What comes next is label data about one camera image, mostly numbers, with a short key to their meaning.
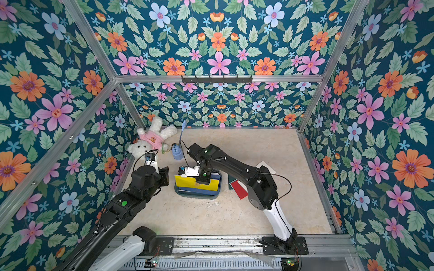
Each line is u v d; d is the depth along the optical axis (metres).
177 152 0.98
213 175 0.86
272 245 0.71
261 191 0.51
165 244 0.74
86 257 0.42
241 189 0.91
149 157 0.63
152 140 1.04
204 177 0.74
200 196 0.86
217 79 0.93
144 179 0.53
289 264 0.72
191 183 0.83
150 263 0.72
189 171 0.75
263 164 1.00
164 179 0.66
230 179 0.94
